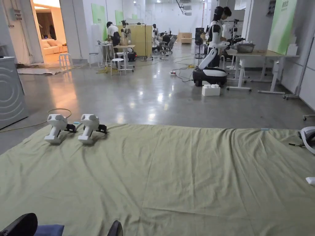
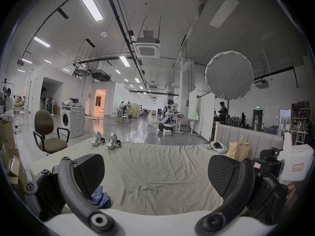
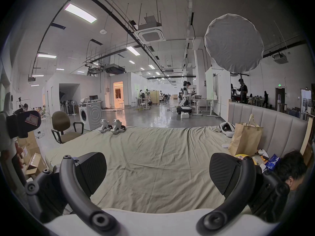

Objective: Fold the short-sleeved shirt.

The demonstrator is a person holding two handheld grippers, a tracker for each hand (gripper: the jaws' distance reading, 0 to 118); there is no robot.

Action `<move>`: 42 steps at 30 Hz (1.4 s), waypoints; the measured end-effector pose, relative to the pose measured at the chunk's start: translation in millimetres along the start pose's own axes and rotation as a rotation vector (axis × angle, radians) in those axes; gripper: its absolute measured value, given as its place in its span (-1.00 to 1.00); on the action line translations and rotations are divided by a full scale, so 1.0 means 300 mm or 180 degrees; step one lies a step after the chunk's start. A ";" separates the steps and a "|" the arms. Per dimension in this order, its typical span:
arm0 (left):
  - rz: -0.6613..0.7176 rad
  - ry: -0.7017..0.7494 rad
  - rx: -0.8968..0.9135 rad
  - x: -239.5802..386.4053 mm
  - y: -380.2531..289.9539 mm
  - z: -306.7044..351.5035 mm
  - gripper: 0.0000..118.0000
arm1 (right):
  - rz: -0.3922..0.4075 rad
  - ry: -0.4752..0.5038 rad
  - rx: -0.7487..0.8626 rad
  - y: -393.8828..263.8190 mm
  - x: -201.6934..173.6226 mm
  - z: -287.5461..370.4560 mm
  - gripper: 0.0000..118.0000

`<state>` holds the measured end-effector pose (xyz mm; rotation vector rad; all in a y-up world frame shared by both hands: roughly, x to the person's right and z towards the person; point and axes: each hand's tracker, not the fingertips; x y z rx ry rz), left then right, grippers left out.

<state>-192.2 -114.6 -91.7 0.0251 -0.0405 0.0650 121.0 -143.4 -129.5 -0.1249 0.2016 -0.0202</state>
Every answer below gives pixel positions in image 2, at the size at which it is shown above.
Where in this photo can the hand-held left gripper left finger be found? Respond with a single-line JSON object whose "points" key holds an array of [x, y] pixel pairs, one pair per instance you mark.
{"points": [[73, 195]]}

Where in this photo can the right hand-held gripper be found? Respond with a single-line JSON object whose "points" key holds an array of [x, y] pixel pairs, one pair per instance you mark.
{"points": [[299, 161]]}

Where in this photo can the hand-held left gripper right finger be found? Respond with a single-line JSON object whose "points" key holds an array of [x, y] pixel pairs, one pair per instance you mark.
{"points": [[242, 188]]}

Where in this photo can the person's right hand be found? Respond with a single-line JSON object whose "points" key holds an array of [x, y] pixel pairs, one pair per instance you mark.
{"points": [[292, 193]]}

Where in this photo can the padded beige headboard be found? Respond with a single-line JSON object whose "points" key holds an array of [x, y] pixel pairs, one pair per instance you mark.
{"points": [[260, 136]]}

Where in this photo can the dark blue garment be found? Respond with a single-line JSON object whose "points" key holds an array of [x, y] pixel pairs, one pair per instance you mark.
{"points": [[99, 199]]}

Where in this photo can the brown paper bag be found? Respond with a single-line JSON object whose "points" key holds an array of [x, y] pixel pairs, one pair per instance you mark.
{"points": [[237, 151]]}

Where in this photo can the white headset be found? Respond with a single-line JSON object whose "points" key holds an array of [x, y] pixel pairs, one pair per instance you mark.
{"points": [[219, 148]]}

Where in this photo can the shelf with cartons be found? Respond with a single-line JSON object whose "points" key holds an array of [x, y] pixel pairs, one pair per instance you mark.
{"points": [[301, 119]]}

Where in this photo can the spare white hand-held gripper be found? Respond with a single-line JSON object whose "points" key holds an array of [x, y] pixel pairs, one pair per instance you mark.
{"points": [[112, 141], [96, 138]]}

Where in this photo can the brown cardboard carton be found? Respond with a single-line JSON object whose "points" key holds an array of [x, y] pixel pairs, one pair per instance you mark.
{"points": [[16, 168], [6, 134]]}

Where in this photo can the white washing machine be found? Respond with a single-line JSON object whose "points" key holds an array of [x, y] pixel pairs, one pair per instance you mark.
{"points": [[73, 122]]}

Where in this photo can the brown office chair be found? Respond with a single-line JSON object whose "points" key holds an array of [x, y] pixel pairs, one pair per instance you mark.
{"points": [[44, 124]]}

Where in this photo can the bed with pale green sheet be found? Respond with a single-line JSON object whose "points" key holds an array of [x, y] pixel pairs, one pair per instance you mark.
{"points": [[160, 176]]}

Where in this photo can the white desk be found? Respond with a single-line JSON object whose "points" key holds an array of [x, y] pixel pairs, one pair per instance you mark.
{"points": [[184, 119]]}

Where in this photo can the round white softbox lamp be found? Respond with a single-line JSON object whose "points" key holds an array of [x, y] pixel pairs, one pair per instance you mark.
{"points": [[228, 75]]}

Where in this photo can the white humanoid robot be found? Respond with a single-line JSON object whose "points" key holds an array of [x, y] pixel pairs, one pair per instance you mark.
{"points": [[167, 125]]}

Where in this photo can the group of people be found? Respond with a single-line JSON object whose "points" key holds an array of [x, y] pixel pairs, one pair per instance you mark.
{"points": [[142, 112]]}

